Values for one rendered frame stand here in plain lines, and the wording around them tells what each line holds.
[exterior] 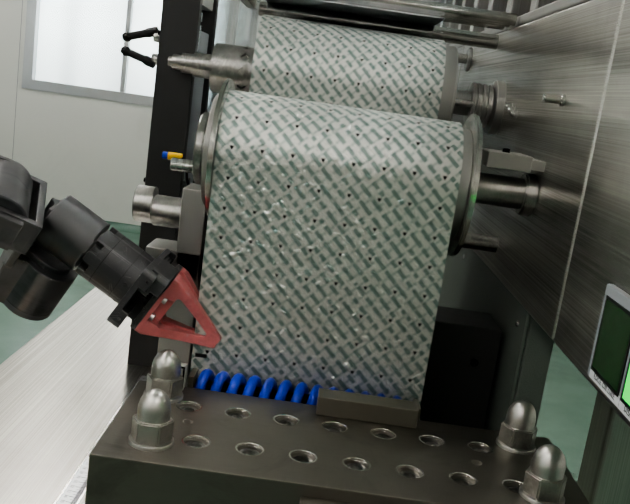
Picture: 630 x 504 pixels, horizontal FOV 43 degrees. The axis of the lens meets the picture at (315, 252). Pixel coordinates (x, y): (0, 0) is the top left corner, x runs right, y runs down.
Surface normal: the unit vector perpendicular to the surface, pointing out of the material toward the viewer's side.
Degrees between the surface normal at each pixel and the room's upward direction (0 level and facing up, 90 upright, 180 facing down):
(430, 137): 42
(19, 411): 0
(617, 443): 90
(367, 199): 90
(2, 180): 24
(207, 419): 0
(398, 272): 90
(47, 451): 0
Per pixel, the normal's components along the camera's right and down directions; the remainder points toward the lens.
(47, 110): -0.02, 0.20
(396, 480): 0.14, -0.97
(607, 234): -0.99, -0.14
